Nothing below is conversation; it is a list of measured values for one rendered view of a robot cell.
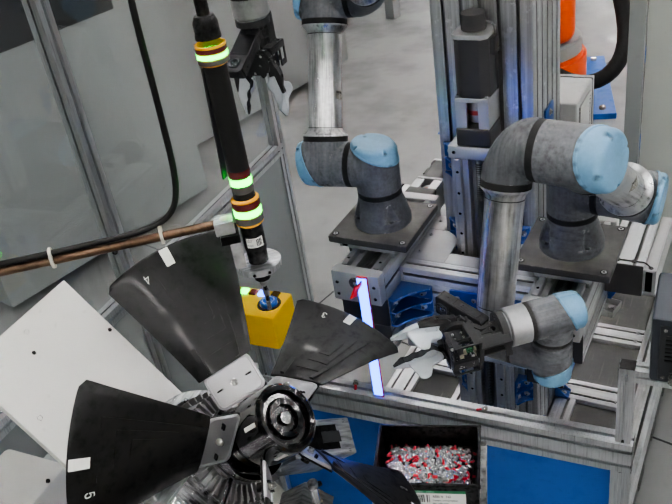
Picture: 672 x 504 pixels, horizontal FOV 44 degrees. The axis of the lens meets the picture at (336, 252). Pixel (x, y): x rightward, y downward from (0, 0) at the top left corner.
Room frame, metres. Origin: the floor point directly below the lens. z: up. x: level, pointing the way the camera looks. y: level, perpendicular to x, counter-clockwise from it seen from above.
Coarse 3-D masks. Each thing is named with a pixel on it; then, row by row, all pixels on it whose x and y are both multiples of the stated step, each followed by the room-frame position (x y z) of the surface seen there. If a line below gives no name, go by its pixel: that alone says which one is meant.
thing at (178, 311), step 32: (160, 256) 1.22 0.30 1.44; (192, 256) 1.22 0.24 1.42; (224, 256) 1.23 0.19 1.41; (128, 288) 1.18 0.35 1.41; (160, 288) 1.18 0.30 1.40; (192, 288) 1.18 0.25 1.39; (224, 288) 1.18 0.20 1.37; (160, 320) 1.15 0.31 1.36; (192, 320) 1.15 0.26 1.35; (224, 320) 1.14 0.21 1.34; (192, 352) 1.11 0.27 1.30; (224, 352) 1.11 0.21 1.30
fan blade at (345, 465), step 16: (336, 464) 1.00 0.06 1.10; (352, 464) 1.07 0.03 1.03; (352, 480) 0.98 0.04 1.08; (368, 480) 1.01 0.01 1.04; (384, 480) 1.06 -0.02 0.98; (400, 480) 1.09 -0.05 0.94; (368, 496) 0.96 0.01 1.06; (384, 496) 0.99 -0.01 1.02; (400, 496) 1.02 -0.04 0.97; (416, 496) 1.06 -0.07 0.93
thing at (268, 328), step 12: (252, 288) 1.63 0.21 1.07; (252, 300) 1.57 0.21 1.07; (288, 300) 1.56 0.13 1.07; (252, 312) 1.53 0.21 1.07; (264, 312) 1.52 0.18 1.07; (276, 312) 1.51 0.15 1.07; (288, 312) 1.55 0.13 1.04; (252, 324) 1.52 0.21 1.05; (264, 324) 1.50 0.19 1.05; (276, 324) 1.50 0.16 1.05; (288, 324) 1.54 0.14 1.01; (252, 336) 1.52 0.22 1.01; (264, 336) 1.51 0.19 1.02; (276, 336) 1.49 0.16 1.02; (276, 348) 1.49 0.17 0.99
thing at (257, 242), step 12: (204, 0) 1.11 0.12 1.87; (204, 12) 1.11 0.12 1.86; (192, 24) 1.11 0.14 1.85; (204, 24) 1.10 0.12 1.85; (216, 24) 1.11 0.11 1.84; (204, 36) 1.10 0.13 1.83; (216, 36) 1.10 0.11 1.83; (240, 228) 1.11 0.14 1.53; (252, 228) 1.10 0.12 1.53; (252, 240) 1.10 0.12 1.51; (264, 240) 1.11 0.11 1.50; (252, 252) 1.10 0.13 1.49; (264, 252) 1.10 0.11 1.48; (252, 264) 1.10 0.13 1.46
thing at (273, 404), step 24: (240, 408) 1.03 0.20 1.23; (264, 408) 1.01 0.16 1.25; (288, 408) 1.03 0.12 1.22; (240, 432) 0.99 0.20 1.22; (264, 432) 0.97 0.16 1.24; (288, 432) 0.99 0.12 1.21; (312, 432) 1.00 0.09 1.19; (240, 456) 1.00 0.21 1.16; (264, 456) 0.97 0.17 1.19; (288, 456) 0.96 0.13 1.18; (240, 480) 0.98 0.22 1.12
